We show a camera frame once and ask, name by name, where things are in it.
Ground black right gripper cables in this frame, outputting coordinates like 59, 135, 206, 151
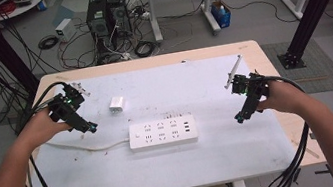
242, 71, 321, 187

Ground grey floor mat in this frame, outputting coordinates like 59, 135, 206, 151
260, 33, 333, 102

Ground white power strip cable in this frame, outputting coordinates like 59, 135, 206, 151
45, 129, 132, 160

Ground round white table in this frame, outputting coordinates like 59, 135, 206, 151
0, 0, 50, 22

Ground white table mat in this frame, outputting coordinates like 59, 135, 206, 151
4, 46, 301, 187

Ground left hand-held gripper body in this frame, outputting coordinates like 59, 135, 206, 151
43, 80, 97, 136

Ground person's right hand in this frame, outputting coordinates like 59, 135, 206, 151
252, 73, 319, 121

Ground person's left hand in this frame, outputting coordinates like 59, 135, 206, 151
18, 104, 77, 154

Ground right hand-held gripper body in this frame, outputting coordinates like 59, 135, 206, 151
220, 51, 273, 109

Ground small black cable coil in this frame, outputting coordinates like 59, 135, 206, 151
36, 34, 61, 52

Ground white floor power strip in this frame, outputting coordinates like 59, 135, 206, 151
119, 50, 134, 62

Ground long black floor cable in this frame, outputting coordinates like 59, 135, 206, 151
220, 0, 300, 35

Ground black computer tower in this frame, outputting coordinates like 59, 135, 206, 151
106, 0, 133, 41
83, 0, 115, 42

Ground white charger plug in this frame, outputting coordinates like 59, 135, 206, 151
106, 94, 128, 115

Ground white box device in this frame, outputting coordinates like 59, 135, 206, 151
53, 17, 79, 45

